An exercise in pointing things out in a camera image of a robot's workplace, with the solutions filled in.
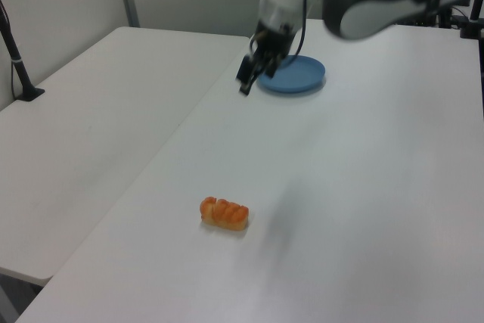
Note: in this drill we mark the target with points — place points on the black camera pole with base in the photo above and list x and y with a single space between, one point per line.
20 73

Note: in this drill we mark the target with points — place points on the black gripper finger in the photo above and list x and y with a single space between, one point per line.
273 67
249 73

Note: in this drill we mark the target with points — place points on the black stand with clamp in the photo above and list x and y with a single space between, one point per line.
470 26

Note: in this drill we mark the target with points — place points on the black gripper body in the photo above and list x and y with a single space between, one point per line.
273 41

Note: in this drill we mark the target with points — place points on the blue round plate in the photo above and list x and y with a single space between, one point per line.
302 73

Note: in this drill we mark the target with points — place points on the orange glazed bread roll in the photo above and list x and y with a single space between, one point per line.
224 214

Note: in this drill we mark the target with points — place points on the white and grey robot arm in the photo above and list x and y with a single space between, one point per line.
363 13

